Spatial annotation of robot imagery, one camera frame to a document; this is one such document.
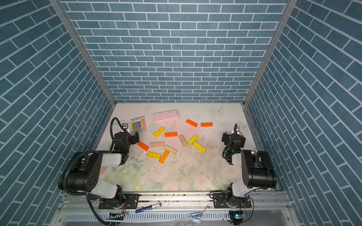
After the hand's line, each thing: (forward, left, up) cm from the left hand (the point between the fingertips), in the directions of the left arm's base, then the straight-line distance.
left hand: (132, 131), depth 93 cm
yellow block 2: (-2, -41, -7) cm, 42 cm away
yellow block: (+4, -16, -7) cm, 18 cm away
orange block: (+13, -40, -8) cm, 43 cm away
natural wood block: (-2, -34, -7) cm, 35 cm away
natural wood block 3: (-9, -26, -7) cm, 29 cm away
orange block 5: (-13, -23, -8) cm, 27 cm away
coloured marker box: (+11, 0, -6) cm, 12 cm away
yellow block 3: (-8, -46, -7) cm, 47 cm away
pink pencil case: (+16, -17, -5) cm, 24 cm away
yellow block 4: (-14, -15, -6) cm, 22 cm away
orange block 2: (+12, -52, -8) cm, 54 cm away
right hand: (-1, -70, -1) cm, 70 cm away
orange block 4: (-6, -7, -9) cm, 13 cm away
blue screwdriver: (-43, -16, -6) cm, 46 cm away
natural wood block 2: (-6, -17, -7) cm, 19 cm away
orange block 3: (+2, -26, -6) cm, 26 cm away
